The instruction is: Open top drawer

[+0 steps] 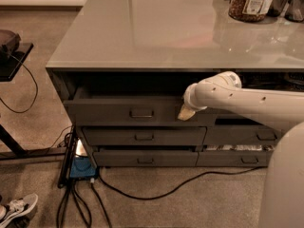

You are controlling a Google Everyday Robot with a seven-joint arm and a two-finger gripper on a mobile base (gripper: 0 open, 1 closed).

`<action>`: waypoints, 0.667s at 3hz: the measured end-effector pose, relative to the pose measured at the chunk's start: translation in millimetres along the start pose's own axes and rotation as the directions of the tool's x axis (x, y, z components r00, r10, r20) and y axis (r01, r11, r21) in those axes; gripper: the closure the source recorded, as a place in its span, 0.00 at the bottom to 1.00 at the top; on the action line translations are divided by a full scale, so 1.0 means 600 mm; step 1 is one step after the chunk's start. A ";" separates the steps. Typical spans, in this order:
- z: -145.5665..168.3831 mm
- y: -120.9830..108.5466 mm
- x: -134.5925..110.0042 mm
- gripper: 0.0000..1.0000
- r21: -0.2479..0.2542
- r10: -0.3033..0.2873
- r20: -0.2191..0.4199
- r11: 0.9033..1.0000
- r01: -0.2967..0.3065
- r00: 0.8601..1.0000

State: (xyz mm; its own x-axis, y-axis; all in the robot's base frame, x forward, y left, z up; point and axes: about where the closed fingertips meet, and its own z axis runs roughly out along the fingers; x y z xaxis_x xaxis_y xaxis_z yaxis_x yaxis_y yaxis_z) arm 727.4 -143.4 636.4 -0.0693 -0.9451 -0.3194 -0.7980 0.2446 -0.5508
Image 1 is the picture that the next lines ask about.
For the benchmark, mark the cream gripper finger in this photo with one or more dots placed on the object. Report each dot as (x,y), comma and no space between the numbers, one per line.
(186,113)

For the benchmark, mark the grey drawer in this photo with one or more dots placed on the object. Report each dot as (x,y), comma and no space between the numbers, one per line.
(269,79)
(144,135)
(240,131)
(133,110)
(146,158)
(235,155)

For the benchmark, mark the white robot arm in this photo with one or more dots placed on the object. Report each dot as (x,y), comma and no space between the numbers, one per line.
(282,204)

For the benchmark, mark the grey cabinet with glossy top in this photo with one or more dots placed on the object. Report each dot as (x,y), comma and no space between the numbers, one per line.
(160,47)

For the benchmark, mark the blue electronics box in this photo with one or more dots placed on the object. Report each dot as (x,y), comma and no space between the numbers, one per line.
(82,168)

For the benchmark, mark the clear jar of nuts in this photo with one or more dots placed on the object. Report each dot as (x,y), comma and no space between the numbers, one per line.
(249,10)

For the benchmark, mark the dark glass container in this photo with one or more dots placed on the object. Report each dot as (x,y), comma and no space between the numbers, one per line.
(295,11)
(276,7)

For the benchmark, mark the black side table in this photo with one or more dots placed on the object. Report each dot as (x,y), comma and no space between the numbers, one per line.
(9,69)

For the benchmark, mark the dark device on table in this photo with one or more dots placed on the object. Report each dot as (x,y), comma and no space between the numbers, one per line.
(9,42)

